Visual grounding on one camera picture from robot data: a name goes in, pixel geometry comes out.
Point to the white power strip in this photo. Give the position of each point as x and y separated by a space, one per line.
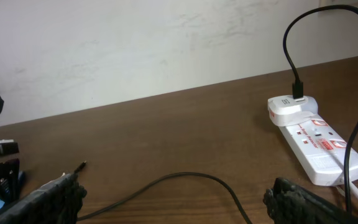
319 149

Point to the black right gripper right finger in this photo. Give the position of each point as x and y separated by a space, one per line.
288 203

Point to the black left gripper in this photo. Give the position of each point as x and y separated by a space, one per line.
9 171

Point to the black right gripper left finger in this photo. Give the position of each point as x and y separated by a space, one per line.
56 202

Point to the white USB wall charger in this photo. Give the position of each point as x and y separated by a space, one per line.
286 111

